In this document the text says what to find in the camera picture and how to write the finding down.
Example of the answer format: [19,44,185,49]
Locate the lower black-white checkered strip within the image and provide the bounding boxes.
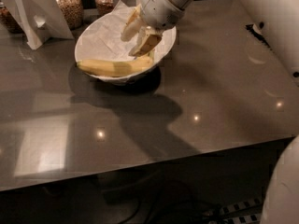
[208,214,262,224]

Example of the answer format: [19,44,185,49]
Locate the large glass cereal jar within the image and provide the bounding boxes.
[55,0,83,30]

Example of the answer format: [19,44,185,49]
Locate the long yellow banana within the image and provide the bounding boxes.
[77,56,153,77]

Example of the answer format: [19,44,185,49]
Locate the upper black-white checkered strip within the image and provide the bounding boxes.
[203,198,263,217]

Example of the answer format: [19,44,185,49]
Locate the far-left glass jar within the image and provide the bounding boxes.
[0,0,22,34]

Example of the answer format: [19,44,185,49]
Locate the white bowl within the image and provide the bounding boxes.
[74,6,178,87]

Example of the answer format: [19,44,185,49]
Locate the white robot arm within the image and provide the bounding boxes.
[121,0,299,224]

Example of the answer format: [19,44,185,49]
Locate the middle glass cereal jar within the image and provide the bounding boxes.
[94,0,114,16]

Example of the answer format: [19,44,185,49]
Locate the left white paper stand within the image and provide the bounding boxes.
[1,0,73,50]

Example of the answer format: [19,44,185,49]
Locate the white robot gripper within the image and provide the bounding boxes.
[121,0,184,57]

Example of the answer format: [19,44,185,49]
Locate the black floor cables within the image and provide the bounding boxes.
[118,199,225,224]

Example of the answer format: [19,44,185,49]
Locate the black-white checkered strip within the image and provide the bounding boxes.
[208,214,262,224]
[203,198,263,217]

